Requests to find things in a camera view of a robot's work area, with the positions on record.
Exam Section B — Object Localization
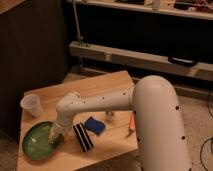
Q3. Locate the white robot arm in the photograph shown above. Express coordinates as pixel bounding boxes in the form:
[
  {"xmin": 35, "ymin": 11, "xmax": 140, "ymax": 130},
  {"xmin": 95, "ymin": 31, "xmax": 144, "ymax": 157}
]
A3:
[{"xmin": 49, "ymin": 75, "xmax": 192, "ymax": 171}]

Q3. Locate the wooden table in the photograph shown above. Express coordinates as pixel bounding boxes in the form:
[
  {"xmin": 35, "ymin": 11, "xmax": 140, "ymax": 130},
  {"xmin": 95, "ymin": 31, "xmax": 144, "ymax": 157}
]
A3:
[{"xmin": 17, "ymin": 71, "xmax": 137, "ymax": 171}]

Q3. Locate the grey metal shelf rail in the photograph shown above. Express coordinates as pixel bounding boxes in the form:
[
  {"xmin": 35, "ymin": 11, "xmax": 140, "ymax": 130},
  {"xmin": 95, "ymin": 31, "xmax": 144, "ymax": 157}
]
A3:
[{"xmin": 69, "ymin": 41, "xmax": 213, "ymax": 81}]

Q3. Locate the white bottle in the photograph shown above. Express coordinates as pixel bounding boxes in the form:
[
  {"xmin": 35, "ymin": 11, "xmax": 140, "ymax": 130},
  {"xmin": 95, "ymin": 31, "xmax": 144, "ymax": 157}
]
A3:
[{"xmin": 105, "ymin": 111, "xmax": 115, "ymax": 122}]

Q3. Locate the black striped eraser block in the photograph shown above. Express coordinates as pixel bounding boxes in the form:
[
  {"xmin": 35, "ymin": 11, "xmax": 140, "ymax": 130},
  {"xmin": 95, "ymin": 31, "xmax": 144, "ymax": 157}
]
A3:
[{"xmin": 73, "ymin": 123, "xmax": 93, "ymax": 152}]

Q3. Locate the clear plastic cup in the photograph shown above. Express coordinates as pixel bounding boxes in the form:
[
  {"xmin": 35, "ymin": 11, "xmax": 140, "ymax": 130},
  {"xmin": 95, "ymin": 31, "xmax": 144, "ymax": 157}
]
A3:
[{"xmin": 20, "ymin": 94, "xmax": 43, "ymax": 117}]

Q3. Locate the black handle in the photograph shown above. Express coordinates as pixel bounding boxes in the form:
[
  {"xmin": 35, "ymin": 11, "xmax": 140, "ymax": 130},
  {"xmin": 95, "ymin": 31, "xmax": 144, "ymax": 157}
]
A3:
[{"xmin": 168, "ymin": 57, "xmax": 198, "ymax": 67}]

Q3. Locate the black cable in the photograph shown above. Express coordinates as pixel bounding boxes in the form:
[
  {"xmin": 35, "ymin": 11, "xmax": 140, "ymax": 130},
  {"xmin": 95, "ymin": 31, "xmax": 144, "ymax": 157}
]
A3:
[{"xmin": 199, "ymin": 96, "xmax": 213, "ymax": 171}]

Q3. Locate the metal pole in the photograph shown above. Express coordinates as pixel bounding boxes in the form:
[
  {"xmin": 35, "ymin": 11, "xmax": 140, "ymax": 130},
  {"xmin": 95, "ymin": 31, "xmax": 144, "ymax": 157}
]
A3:
[{"xmin": 72, "ymin": 0, "xmax": 83, "ymax": 46}]

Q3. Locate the upper shelf with clutter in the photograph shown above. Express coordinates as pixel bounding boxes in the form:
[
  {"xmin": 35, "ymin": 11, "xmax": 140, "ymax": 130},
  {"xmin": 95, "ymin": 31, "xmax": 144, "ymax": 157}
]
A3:
[{"xmin": 67, "ymin": 0, "xmax": 213, "ymax": 21}]

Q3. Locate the green ceramic bowl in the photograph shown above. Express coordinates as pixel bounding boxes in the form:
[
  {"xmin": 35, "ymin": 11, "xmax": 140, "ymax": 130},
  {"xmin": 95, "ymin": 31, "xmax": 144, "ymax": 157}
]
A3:
[{"xmin": 22, "ymin": 121, "xmax": 64, "ymax": 161}]

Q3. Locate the orange carrot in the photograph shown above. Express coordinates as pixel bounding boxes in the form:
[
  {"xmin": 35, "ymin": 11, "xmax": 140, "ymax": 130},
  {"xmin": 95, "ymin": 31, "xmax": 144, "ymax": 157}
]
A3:
[{"xmin": 126, "ymin": 113, "xmax": 135, "ymax": 138}]

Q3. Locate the blue sponge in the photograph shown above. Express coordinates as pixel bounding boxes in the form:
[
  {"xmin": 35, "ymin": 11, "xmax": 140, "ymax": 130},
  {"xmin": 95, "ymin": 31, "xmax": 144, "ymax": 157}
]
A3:
[{"xmin": 84, "ymin": 117, "xmax": 105, "ymax": 135}]

